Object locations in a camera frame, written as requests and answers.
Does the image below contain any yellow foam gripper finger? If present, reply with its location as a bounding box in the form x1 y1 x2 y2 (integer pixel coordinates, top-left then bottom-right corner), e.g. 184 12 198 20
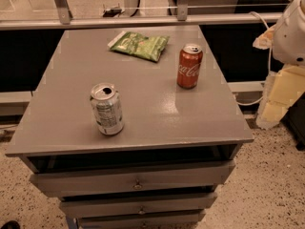
256 64 305 130

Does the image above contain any grey drawer cabinet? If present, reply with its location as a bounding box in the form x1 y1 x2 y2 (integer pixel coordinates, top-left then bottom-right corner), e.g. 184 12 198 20
4 24 255 229

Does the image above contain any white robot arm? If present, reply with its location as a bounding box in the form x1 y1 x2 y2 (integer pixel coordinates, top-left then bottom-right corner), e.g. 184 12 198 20
253 0 305 130

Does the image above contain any top grey drawer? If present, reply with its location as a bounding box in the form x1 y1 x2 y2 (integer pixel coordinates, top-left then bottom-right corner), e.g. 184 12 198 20
30 160 235 198

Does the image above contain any white cable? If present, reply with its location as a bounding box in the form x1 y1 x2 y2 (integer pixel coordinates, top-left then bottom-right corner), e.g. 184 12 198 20
235 10 275 107

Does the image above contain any green chip bag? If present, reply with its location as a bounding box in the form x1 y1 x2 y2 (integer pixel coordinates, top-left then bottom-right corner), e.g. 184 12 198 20
108 31 170 62

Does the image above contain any black shoe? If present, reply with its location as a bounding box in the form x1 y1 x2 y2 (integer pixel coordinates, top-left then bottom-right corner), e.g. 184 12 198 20
0 220 20 229

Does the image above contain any grey drawer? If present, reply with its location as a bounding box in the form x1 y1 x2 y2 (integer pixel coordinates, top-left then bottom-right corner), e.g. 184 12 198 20
60 192 217 218
78 210 205 229
30 160 235 198

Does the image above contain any bottom grey drawer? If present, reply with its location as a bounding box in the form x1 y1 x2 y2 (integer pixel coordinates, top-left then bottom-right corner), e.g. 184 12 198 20
78 210 205 229

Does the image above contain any middle grey drawer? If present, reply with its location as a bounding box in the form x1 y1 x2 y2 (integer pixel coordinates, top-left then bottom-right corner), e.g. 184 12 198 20
60 192 217 218

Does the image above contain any red coca-cola can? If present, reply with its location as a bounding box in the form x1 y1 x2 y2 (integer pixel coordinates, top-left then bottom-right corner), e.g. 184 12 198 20
176 43 203 89

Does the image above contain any silver 7up can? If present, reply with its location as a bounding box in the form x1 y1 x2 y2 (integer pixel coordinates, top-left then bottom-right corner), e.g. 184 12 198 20
90 83 124 135

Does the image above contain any metal railing frame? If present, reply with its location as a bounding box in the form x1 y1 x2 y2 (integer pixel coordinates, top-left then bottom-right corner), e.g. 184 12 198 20
0 0 292 31

